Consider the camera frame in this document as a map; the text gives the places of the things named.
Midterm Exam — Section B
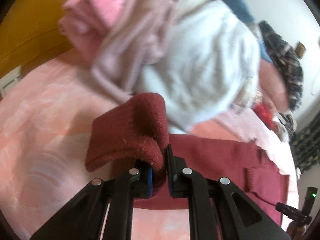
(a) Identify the dark red knit sweater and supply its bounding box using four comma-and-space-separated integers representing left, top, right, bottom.
85, 93, 289, 224

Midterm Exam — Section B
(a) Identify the person's right hand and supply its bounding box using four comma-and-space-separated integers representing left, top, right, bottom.
286, 221, 306, 240

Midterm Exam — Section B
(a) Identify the dark floral curtain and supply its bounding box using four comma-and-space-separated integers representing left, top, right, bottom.
290, 113, 320, 174

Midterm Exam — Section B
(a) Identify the beige grey garment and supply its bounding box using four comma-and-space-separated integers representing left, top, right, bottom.
271, 113, 297, 142

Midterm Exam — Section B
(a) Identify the red embroidered small pillow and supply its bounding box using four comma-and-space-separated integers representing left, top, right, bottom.
253, 103, 275, 130

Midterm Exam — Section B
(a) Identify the pink floral bed blanket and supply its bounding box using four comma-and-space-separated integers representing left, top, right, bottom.
1, 49, 299, 239

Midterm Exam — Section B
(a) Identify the white ribbed knit garment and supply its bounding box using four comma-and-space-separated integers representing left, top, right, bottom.
135, 0, 260, 133

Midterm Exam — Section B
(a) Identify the dark plaid garment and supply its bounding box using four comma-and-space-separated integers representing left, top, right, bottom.
259, 21, 304, 112

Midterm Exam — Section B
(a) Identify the pale pink knit garment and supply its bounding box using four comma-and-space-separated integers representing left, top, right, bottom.
91, 0, 178, 103

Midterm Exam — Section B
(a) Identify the bright pink folded cloth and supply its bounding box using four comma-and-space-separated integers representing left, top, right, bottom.
58, 0, 128, 64

